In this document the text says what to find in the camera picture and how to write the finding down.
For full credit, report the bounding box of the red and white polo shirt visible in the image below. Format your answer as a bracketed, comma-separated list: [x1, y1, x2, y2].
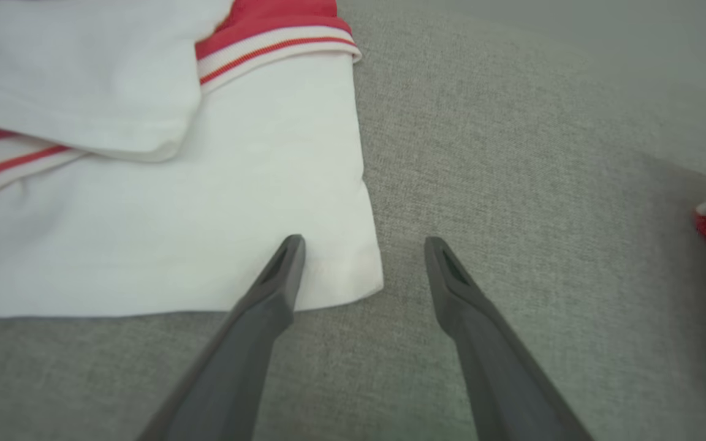
[0, 0, 385, 320]

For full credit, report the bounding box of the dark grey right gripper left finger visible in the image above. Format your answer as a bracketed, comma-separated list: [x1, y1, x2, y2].
[137, 233, 307, 441]

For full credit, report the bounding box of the grey fabric sofa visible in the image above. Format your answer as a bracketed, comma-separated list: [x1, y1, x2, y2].
[0, 0, 706, 441]

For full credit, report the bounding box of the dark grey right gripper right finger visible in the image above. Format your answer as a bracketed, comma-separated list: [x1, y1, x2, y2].
[423, 236, 594, 441]

